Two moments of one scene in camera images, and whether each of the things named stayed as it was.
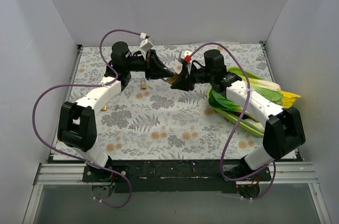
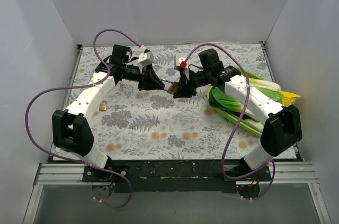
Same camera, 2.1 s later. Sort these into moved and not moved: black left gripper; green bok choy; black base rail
Moved: black left gripper
Not moved: black base rail; green bok choy
